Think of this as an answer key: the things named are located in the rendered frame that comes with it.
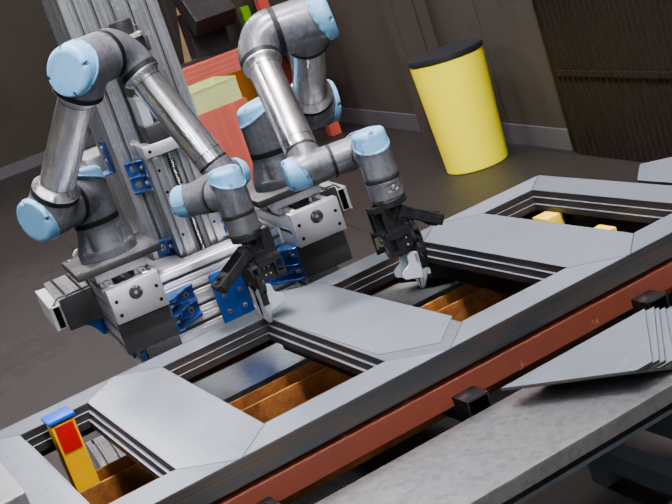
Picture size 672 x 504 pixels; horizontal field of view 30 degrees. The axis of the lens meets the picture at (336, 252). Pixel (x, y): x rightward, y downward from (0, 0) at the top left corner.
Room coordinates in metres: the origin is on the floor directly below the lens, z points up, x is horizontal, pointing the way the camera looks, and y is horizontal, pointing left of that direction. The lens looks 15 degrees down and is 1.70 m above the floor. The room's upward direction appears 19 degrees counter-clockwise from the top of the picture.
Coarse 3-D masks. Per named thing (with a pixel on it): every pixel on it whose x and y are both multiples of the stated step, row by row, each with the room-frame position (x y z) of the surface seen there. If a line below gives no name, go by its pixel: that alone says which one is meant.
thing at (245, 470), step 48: (528, 192) 3.04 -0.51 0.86; (576, 288) 2.29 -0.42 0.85; (240, 336) 2.71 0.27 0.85; (288, 336) 2.62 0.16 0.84; (480, 336) 2.20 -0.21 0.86; (384, 384) 2.12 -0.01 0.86; (432, 384) 2.15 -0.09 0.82; (48, 432) 2.51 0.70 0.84; (336, 432) 2.07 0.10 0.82; (240, 480) 1.99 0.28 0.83
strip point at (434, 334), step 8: (448, 320) 2.32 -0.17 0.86; (432, 328) 2.31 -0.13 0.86; (440, 328) 2.29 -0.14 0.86; (416, 336) 2.29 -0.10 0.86; (424, 336) 2.28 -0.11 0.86; (432, 336) 2.27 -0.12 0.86; (440, 336) 2.25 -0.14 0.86; (400, 344) 2.28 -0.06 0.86; (408, 344) 2.27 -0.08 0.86; (416, 344) 2.25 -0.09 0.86; (424, 344) 2.24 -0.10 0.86; (384, 352) 2.27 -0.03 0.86
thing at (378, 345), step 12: (432, 312) 2.40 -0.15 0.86; (408, 324) 2.38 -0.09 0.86; (420, 324) 2.35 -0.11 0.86; (432, 324) 2.33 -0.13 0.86; (384, 336) 2.35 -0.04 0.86; (396, 336) 2.33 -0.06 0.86; (408, 336) 2.31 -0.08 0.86; (360, 348) 2.33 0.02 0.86; (372, 348) 2.31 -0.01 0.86; (384, 348) 2.29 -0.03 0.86
